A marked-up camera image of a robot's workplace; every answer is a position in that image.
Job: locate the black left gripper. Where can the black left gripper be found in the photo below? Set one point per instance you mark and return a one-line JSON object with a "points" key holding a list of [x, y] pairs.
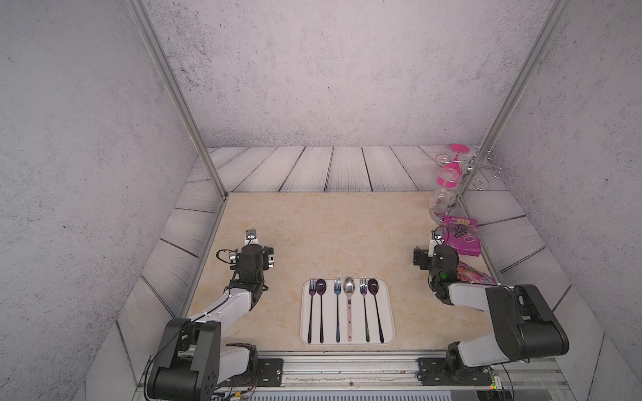
{"points": [[266, 257]]}

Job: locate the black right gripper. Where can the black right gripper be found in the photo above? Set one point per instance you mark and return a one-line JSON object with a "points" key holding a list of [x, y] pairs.
{"points": [[424, 260]]}

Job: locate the dark purple fork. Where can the dark purple fork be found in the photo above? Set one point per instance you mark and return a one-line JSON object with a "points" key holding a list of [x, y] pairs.
{"points": [[312, 292]]}

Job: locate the maroon purple spoon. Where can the maroon purple spoon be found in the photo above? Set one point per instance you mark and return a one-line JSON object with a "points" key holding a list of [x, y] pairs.
{"points": [[374, 287]]}

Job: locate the dark purple spoon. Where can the dark purple spoon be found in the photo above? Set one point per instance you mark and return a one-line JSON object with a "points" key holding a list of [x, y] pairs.
{"points": [[320, 288]]}

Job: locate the rainbow iridescent fork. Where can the rainbow iridescent fork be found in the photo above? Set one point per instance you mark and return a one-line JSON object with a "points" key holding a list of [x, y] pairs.
{"points": [[364, 291]]}

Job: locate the blue fork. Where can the blue fork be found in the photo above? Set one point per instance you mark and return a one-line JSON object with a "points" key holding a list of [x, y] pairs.
{"points": [[337, 292]]}

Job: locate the silver spoon pink handle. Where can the silver spoon pink handle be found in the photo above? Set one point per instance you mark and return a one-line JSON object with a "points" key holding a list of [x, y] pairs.
{"points": [[349, 288]]}

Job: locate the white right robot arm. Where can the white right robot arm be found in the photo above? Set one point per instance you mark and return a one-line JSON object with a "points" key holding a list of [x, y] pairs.
{"points": [[524, 325]]}

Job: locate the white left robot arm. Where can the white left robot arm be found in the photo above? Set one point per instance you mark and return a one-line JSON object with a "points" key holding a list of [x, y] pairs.
{"points": [[191, 362]]}

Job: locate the purple Fox's candy bag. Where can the purple Fox's candy bag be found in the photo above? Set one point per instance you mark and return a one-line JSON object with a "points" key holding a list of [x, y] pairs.
{"points": [[468, 274]]}

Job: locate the magenta candy box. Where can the magenta candy box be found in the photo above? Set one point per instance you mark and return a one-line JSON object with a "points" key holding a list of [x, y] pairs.
{"points": [[463, 235]]}

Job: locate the clear wine glass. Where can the clear wine glass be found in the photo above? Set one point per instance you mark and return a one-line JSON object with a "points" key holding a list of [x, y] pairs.
{"points": [[439, 203]]}

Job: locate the pink wine glass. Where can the pink wine glass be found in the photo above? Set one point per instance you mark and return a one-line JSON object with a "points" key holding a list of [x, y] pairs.
{"points": [[450, 163]]}

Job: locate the white rectangular tray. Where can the white rectangular tray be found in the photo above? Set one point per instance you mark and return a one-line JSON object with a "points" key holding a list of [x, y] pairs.
{"points": [[384, 301]]}

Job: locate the metal glass rack stand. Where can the metal glass rack stand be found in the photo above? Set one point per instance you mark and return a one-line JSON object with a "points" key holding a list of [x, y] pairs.
{"points": [[477, 170]]}

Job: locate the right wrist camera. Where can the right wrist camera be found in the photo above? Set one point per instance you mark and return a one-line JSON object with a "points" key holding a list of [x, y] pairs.
{"points": [[439, 237]]}

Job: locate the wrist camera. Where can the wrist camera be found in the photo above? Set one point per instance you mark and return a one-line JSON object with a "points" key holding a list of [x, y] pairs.
{"points": [[250, 239], [439, 237]]}

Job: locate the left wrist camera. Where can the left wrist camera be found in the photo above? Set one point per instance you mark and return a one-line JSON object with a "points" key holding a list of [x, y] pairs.
{"points": [[250, 239]]}

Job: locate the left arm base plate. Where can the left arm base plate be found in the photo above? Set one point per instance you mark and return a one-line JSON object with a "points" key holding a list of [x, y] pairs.
{"points": [[265, 373]]}

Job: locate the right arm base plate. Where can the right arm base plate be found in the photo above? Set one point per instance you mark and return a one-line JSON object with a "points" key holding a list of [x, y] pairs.
{"points": [[436, 373]]}

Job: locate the aluminium front rail frame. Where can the aluminium front rail frame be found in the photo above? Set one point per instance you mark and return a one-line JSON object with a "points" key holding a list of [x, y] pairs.
{"points": [[386, 375]]}

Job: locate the aluminium left corner post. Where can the aluminium left corner post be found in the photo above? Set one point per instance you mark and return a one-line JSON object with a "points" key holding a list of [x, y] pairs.
{"points": [[157, 53]]}

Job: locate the aluminium corner post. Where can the aluminium corner post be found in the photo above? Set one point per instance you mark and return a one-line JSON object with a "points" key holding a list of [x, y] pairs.
{"points": [[157, 53], [530, 63]]}

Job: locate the aluminium right corner post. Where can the aluminium right corner post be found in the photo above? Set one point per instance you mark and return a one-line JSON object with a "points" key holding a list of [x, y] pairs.
{"points": [[530, 63]]}

